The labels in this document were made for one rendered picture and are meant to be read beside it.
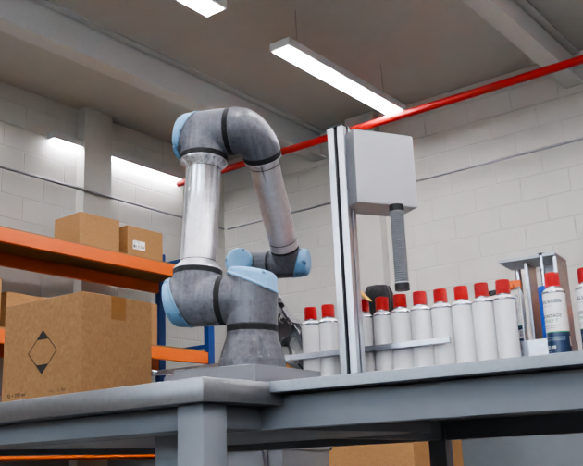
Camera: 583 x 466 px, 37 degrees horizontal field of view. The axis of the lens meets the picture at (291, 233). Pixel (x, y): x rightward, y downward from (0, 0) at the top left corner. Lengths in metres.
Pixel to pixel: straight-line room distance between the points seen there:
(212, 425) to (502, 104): 6.06
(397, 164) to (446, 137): 5.32
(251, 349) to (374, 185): 0.52
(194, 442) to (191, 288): 0.58
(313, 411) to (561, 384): 0.44
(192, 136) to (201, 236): 0.25
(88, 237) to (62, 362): 4.23
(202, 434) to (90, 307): 0.81
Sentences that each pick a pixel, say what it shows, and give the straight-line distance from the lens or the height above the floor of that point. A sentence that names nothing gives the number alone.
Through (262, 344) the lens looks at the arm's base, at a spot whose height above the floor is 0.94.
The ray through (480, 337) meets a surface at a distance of 2.09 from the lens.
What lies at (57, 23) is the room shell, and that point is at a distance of 6.20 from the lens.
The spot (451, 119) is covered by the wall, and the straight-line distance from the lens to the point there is 7.53.
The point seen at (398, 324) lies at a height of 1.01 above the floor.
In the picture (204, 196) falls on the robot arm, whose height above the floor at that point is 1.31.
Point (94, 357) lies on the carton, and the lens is 2.21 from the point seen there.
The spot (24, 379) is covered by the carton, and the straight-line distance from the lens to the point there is 2.34.
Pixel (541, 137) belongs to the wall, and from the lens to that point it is 7.13.
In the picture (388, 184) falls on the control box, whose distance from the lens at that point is 2.16.
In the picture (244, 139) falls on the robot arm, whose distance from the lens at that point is 2.11.
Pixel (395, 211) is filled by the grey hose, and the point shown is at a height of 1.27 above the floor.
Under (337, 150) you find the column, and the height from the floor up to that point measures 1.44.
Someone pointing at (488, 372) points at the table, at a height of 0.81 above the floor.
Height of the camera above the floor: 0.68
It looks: 15 degrees up
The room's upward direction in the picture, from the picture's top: 2 degrees counter-clockwise
